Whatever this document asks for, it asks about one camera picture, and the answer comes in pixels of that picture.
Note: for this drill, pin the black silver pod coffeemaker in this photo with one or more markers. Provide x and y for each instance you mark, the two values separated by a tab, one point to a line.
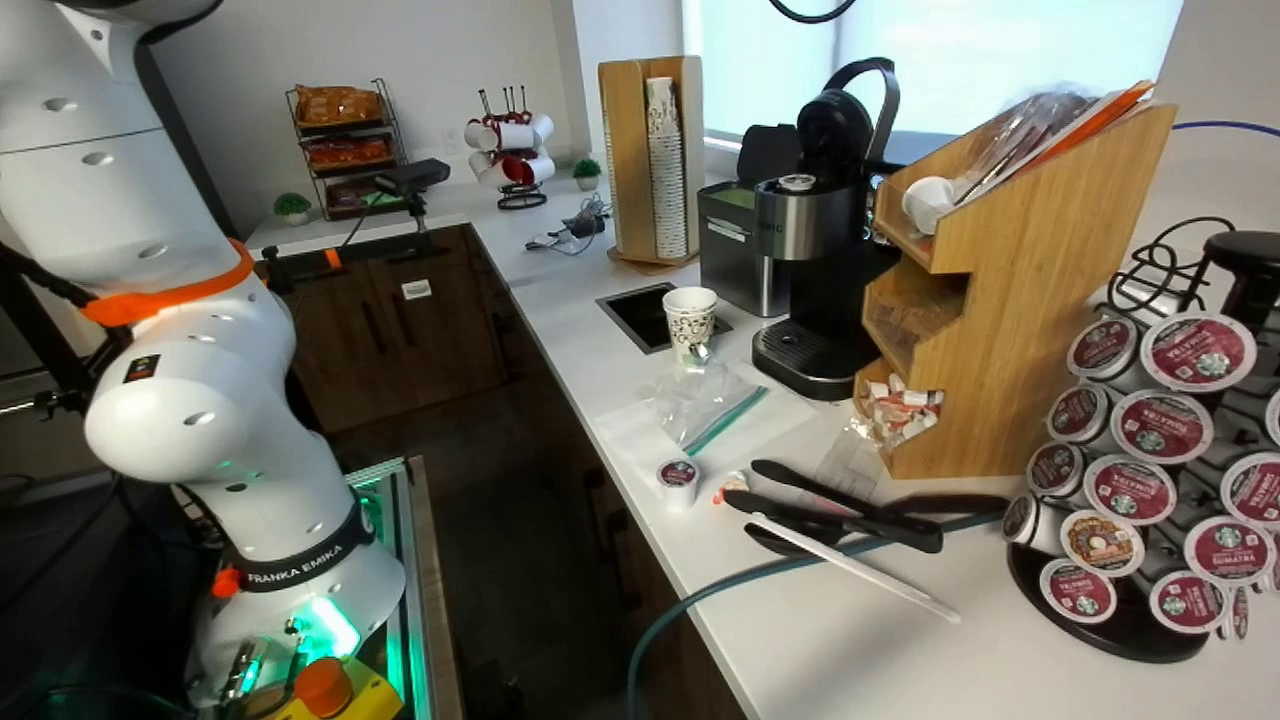
824	241

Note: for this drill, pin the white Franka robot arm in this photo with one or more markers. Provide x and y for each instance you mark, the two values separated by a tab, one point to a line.
186	385

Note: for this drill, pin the steel framed counter trash chute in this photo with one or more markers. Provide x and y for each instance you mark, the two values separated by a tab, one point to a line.
645	321

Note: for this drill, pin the patterned paper cup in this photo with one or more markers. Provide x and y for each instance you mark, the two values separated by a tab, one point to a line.
690	325

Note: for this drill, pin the clear zip bag teal strip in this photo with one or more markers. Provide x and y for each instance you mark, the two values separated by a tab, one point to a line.
705	408

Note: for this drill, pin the single coffee pod dark lid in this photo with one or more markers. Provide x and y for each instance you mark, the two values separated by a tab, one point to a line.
677	479

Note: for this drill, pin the small green white pot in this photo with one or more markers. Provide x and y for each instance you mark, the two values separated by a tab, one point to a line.
295	210
586	175

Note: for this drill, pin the stack of patterned paper cups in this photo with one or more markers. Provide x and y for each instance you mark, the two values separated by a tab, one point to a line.
667	165

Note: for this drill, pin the mug tree stand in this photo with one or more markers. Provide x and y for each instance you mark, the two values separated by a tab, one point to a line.
523	196

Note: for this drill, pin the wooden cup dispenser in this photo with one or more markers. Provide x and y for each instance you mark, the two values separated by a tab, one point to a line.
624	144

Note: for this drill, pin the red white mug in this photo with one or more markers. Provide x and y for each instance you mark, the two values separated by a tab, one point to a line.
534	169

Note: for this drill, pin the black plastic tool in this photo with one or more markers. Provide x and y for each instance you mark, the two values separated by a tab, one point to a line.
852	498
824	520

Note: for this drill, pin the dark wooden cabinet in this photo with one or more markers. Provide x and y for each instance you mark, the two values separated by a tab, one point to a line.
385	342

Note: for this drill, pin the pile of small sugar packets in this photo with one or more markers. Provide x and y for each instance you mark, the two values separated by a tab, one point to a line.
901	406

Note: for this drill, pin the black device on stand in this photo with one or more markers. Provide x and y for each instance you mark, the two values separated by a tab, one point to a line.
412	179

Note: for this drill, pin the white stir stick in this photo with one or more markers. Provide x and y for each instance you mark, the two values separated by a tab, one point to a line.
865	573

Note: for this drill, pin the white cup in organizer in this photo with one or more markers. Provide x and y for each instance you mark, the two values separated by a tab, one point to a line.
924	204

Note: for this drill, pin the wooden condiment organizer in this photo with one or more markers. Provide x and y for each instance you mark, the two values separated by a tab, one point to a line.
1043	304

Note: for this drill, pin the red lid coffee pod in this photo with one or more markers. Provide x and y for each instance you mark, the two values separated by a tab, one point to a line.
1199	355
1079	594
1242	612
1129	488
1055	468
1275	419
1028	520
1161	425
1079	412
1254	488
1184	602
1105	349
1228	552

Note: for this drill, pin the plastic wrapped utensil packets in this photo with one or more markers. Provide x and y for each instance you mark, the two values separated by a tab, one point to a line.
1021	134

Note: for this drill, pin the bright window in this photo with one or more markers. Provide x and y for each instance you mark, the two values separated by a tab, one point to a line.
960	55

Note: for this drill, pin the yellow box orange stop button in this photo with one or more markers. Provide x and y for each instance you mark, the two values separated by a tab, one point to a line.
332	688

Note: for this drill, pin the brown lid coffee pod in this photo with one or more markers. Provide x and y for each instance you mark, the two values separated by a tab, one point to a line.
1100	547

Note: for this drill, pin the orange packet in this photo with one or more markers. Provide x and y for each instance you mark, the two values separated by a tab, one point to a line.
1105	115

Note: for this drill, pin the black flat-topped stand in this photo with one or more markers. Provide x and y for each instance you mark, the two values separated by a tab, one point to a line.
1248	263

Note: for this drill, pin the metal robot cart frame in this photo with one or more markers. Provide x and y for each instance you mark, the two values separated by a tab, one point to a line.
426	602

